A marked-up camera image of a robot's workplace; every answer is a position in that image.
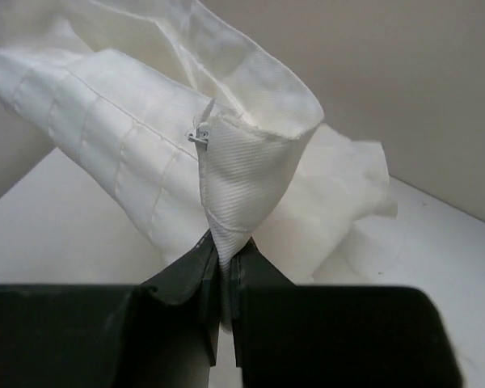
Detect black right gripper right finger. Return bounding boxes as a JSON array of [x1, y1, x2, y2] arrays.
[[230, 242, 463, 387]]

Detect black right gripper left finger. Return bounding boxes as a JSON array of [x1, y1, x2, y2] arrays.
[[0, 234, 219, 387]]

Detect white pleated skirt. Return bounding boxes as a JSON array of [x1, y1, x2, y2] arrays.
[[0, 1, 397, 324]]

